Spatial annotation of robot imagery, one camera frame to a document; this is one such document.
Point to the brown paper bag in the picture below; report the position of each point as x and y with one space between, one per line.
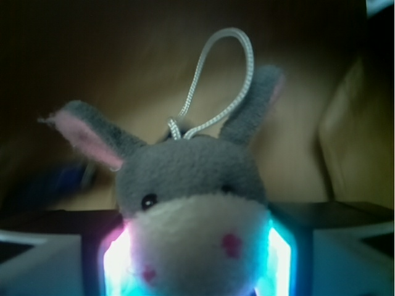
330 133

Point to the gray plush bunny toy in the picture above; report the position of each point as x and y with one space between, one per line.
194 205

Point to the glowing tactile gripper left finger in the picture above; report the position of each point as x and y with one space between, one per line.
63 253

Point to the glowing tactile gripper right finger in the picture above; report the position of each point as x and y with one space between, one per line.
329 248

